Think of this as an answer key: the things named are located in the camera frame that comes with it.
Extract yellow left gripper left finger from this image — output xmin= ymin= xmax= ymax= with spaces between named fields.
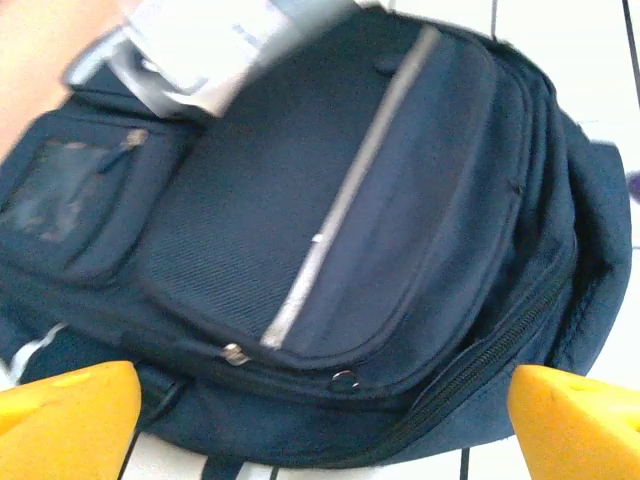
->
xmin=0 ymin=360 xmax=143 ymax=480

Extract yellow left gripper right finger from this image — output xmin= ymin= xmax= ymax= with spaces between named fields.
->
xmin=507 ymin=363 xmax=640 ymax=480

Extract navy blue backpack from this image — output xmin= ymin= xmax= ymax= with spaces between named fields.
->
xmin=0 ymin=0 xmax=632 ymax=471

